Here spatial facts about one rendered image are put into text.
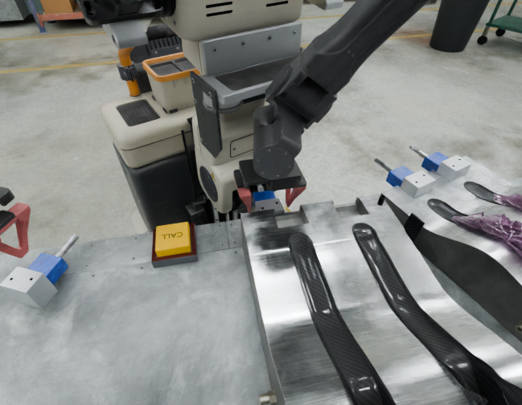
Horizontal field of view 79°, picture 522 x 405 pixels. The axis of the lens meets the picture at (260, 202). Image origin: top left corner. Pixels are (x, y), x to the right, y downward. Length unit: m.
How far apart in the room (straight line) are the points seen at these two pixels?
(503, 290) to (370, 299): 0.21
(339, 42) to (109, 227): 1.64
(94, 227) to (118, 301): 1.35
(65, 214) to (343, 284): 1.79
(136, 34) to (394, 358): 0.58
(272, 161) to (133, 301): 0.33
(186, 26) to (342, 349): 0.55
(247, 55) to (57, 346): 0.59
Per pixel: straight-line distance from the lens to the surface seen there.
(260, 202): 0.61
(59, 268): 0.64
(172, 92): 1.00
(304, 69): 0.44
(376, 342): 0.43
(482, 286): 0.63
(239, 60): 0.66
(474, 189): 0.78
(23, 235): 0.54
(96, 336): 0.58
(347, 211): 0.60
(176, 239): 0.59
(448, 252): 0.63
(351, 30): 0.43
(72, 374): 0.57
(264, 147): 0.42
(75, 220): 2.01
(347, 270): 0.49
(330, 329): 0.44
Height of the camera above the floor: 1.28
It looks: 44 degrees down
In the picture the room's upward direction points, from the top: straight up
